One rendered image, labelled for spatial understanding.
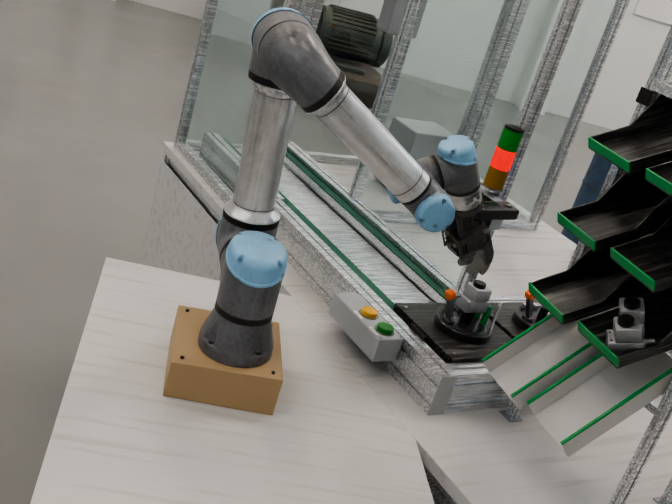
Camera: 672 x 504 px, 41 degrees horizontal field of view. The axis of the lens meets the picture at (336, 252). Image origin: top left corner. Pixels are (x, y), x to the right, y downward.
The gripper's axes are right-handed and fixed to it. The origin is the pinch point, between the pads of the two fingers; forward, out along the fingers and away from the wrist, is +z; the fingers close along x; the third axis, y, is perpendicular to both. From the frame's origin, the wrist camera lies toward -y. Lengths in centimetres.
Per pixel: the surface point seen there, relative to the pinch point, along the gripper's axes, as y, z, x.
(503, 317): -6.5, 23.8, -5.3
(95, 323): 82, -18, -22
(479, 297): 3.1, 6.0, 1.6
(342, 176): -17, 45, -120
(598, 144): -15.4, -36.8, 22.4
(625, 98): -545, 440, -575
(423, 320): 15.5, 9.9, -4.3
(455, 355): 16.2, 9.3, 10.4
